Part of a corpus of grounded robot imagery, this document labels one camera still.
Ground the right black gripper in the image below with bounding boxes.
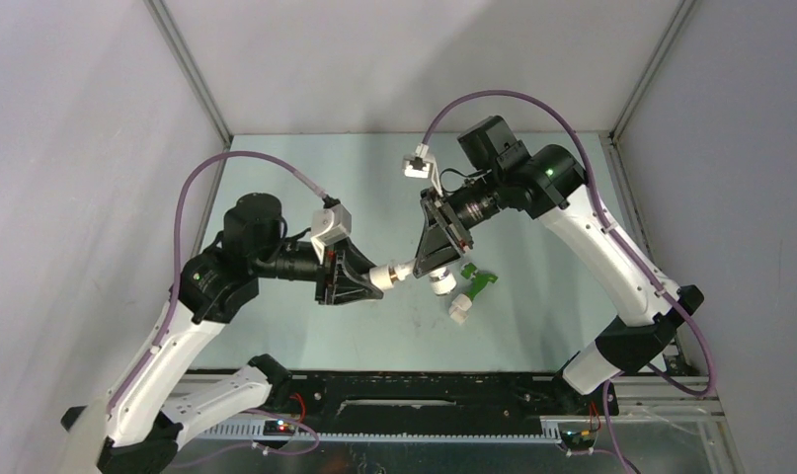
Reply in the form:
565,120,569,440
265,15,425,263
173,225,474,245
412,170,506,278

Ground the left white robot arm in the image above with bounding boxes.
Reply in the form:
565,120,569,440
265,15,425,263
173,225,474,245
59,193,396,473

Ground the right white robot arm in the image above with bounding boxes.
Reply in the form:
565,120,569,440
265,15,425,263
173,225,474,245
402,116,703,413

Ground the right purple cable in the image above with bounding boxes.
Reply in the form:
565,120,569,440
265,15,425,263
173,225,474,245
421,90,719,474

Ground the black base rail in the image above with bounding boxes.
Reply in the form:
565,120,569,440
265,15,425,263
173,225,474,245
248,355,618,435

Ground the white elbow fitting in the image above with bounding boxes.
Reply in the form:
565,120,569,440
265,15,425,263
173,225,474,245
448,293,473,325
368,265,397,291

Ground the grey cable duct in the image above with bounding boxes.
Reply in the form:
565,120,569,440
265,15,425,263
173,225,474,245
197,419,562,444

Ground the green plastic faucet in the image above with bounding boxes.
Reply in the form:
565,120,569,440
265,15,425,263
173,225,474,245
460,263,499,301

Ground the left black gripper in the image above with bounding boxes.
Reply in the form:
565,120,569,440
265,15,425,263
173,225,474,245
253,236,384,305

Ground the white plastic faucet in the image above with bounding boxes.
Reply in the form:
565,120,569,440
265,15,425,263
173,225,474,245
389,260,457,296

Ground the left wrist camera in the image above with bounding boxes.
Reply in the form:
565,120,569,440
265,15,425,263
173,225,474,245
310,198,352,264

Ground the purple cable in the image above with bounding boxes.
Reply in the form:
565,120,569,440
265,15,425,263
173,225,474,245
421,90,719,474
107,150,341,469

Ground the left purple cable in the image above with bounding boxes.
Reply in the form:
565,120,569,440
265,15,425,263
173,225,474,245
107,150,341,469

